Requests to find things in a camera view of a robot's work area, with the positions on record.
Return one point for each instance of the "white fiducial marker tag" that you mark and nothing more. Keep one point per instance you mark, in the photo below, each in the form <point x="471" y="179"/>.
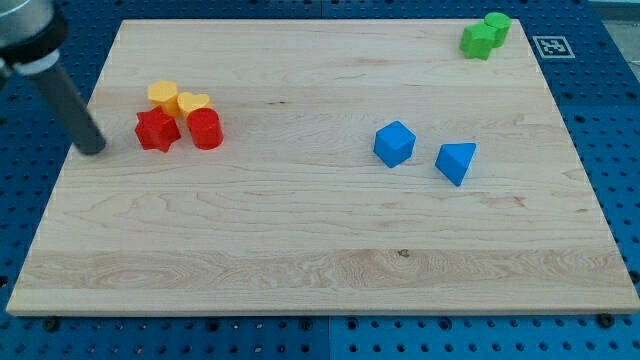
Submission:
<point x="553" y="47"/>

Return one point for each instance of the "red star block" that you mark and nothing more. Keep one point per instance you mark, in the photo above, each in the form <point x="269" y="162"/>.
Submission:
<point x="156" y="130"/>

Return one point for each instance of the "blue triangular prism block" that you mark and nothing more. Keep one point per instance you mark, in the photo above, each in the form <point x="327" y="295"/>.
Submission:
<point x="454" y="160"/>

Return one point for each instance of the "yellow hexagon block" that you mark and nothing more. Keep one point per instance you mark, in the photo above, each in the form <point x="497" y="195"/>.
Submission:
<point x="164" y="93"/>

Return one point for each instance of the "green star block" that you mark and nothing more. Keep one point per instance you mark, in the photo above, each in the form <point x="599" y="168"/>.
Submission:
<point x="478" y="41"/>

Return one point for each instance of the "green cylinder block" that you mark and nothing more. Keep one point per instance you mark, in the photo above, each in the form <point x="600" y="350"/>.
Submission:
<point x="501" y="23"/>

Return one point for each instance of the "blue cube block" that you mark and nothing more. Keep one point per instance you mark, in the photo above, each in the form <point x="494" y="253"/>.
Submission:
<point x="394" y="143"/>

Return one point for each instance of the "red cylinder block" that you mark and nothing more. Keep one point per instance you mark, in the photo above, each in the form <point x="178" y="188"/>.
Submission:
<point x="205" y="128"/>

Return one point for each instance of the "light wooden board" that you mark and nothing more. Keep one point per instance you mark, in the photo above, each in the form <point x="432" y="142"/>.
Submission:
<point x="294" y="214"/>

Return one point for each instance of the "yellow heart block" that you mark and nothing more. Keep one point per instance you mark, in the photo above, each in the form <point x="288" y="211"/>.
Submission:
<point x="189" y="102"/>

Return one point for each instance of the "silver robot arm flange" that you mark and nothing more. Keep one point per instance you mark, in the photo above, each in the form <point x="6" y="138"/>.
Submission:
<point x="32" y="31"/>

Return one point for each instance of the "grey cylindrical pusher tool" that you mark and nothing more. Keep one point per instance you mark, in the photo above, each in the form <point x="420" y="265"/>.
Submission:
<point x="51" y="80"/>

